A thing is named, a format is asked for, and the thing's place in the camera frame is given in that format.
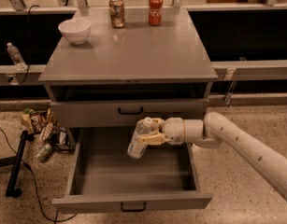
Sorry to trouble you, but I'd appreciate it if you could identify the black hanging cable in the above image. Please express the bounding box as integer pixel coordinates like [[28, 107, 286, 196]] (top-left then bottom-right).
[[20, 5, 41, 86]]

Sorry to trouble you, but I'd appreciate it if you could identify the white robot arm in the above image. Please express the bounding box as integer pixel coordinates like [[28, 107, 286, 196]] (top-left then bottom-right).
[[138, 112, 287, 201]]

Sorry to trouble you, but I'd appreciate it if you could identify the closed grey upper drawer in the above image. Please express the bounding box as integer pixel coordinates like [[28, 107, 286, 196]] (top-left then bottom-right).
[[50, 99, 208, 128]]

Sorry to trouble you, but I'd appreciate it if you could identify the grey metal rail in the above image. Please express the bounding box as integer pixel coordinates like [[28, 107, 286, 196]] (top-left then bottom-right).
[[0, 60, 287, 86]]

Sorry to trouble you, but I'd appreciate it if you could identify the red cola can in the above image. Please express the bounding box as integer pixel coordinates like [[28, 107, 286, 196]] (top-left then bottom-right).
[[149, 0, 164, 26]]

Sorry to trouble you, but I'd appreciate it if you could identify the black stand leg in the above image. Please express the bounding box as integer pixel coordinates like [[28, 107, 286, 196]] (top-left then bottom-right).
[[0, 131, 29, 198]]

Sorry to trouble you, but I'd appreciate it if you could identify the grey drawer cabinet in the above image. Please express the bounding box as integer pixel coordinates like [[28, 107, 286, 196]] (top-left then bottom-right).
[[39, 7, 217, 141]]

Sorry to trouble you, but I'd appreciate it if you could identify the crumpled brown soda can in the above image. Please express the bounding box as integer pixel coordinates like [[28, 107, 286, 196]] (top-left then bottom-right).
[[109, 0, 125, 28]]

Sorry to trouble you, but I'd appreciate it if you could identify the clear bottle on ledge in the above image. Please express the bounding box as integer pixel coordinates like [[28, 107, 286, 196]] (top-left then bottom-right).
[[7, 42, 27, 71]]

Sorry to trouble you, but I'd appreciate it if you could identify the crushed bottle on floor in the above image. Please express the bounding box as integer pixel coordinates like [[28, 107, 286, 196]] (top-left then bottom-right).
[[36, 144, 52, 162]]

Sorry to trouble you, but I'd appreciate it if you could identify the snack bag pile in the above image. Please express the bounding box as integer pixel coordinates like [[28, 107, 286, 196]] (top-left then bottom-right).
[[22, 107, 75, 151]]

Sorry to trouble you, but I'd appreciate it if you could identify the black floor cable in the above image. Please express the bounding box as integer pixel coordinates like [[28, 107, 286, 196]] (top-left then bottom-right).
[[0, 120, 78, 224]]

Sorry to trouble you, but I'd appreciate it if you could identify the clear plastic water bottle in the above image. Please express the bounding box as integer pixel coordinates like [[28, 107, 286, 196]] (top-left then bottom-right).
[[127, 117, 154, 159]]

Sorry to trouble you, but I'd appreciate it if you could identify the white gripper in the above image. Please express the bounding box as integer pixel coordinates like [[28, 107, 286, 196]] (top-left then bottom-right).
[[138, 118, 184, 146]]

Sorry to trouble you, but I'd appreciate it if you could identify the open grey lower drawer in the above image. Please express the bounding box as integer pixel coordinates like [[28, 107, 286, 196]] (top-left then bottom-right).
[[52, 127, 212, 214]]

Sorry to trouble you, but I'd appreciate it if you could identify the white ceramic bowl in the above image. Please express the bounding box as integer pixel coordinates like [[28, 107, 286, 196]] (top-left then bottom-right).
[[58, 18, 91, 45]]

